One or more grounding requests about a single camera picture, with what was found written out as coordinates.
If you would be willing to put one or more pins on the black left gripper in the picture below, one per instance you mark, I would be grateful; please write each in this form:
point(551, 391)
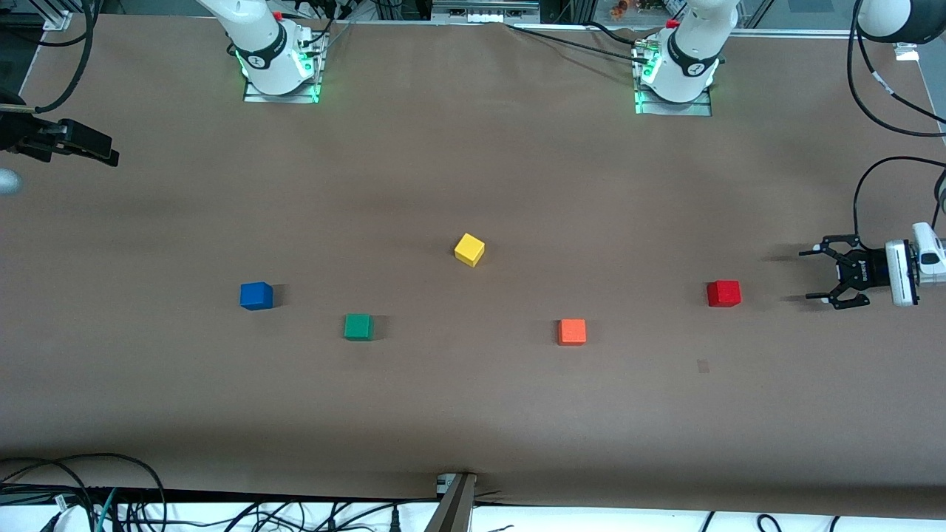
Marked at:
point(869, 267)

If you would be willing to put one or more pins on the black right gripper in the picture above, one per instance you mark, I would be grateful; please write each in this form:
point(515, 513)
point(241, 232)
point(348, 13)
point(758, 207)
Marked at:
point(15, 133)

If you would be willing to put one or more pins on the red cube block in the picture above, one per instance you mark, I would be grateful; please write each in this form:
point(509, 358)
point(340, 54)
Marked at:
point(723, 294)

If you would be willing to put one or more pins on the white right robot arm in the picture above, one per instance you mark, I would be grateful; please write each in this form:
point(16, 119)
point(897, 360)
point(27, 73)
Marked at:
point(259, 44)

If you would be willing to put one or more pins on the blue cube block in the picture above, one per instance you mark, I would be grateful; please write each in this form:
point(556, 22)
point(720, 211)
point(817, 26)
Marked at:
point(256, 296)

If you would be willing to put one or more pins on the orange cube block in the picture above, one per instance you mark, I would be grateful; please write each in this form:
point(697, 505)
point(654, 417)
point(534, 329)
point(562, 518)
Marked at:
point(572, 332)

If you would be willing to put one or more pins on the green cube block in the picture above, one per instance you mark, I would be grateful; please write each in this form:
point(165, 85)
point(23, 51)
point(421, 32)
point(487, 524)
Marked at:
point(358, 328)

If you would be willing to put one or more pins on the yellow cube block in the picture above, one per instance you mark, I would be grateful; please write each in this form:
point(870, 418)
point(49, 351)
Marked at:
point(469, 249)

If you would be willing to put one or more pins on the white gripper mounting plate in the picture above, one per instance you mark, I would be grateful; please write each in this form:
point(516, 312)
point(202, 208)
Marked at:
point(902, 273)

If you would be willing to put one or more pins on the brown paper table cover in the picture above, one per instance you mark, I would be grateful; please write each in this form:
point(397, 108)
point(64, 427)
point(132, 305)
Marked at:
point(473, 148)

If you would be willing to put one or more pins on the grey power strip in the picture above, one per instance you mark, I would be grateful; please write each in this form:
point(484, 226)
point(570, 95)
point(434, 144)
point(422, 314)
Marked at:
point(484, 10)

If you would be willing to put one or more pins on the aluminium bar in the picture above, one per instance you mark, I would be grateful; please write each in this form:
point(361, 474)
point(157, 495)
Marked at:
point(452, 506)

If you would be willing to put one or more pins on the aluminium frame extrusion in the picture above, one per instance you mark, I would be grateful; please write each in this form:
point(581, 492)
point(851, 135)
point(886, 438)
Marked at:
point(63, 15)

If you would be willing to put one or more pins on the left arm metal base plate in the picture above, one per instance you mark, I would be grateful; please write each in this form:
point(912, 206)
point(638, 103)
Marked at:
point(698, 110)

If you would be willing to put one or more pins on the aluminium frame bracket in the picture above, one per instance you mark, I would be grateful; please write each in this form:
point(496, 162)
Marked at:
point(905, 50)

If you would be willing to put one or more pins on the aluminium table edge rail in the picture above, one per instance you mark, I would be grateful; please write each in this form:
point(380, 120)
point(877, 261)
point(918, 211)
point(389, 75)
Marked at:
point(798, 32)

